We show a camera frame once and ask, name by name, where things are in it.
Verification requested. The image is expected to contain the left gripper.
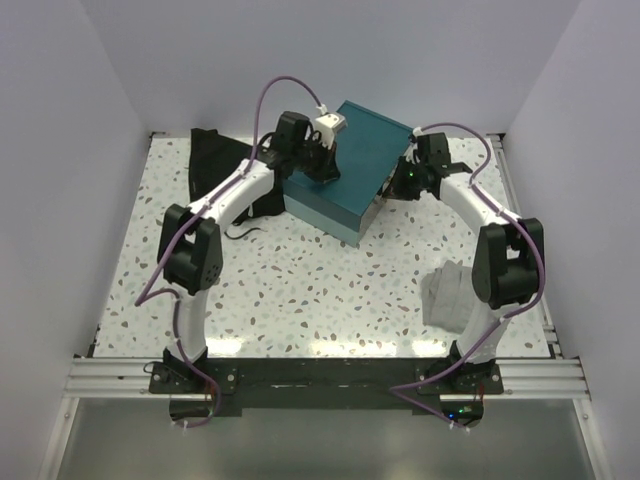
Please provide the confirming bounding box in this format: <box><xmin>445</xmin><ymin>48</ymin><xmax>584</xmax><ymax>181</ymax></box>
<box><xmin>293</xmin><ymin>135</ymin><xmax>341</xmax><ymax>185</ymax></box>

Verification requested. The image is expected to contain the teal metal box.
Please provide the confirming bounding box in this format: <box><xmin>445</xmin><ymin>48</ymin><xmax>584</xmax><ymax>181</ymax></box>
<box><xmin>283</xmin><ymin>100</ymin><xmax>412</xmax><ymax>247</ymax></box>

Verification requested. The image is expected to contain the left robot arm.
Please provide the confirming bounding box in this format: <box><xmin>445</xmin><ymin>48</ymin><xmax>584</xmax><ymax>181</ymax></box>
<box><xmin>158</xmin><ymin>111</ymin><xmax>347</xmax><ymax>392</ymax></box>

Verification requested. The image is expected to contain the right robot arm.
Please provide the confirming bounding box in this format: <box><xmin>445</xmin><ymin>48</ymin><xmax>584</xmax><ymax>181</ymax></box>
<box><xmin>383</xmin><ymin>127</ymin><xmax>546</xmax><ymax>393</ymax></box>

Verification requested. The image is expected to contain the black cloth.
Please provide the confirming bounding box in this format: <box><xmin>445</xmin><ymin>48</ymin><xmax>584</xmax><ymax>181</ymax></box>
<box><xmin>188</xmin><ymin>128</ymin><xmax>285</xmax><ymax>225</ymax></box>

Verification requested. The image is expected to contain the grey folded cloth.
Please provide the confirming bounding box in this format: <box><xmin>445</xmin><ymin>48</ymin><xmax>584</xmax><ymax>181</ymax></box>
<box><xmin>420</xmin><ymin>260</ymin><xmax>479</xmax><ymax>334</ymax></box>

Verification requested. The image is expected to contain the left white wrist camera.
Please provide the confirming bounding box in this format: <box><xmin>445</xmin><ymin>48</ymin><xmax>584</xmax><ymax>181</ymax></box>
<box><xmin>312</xmin><ymin>113</ymin><xmax>347</xmax><ymax>149</ymax></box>

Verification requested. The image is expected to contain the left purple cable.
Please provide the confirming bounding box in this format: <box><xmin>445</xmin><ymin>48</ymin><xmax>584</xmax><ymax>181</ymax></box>
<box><xmin>134</xmin><ymin>75</ymin><xmax>329</xmax><ymax>431</ymax></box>

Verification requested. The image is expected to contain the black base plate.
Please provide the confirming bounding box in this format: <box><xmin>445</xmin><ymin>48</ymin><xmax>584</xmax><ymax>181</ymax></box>
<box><xmin>143</xmin><ymin>356</ymin><xmax>505</xmax><ymax>426</ymax></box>

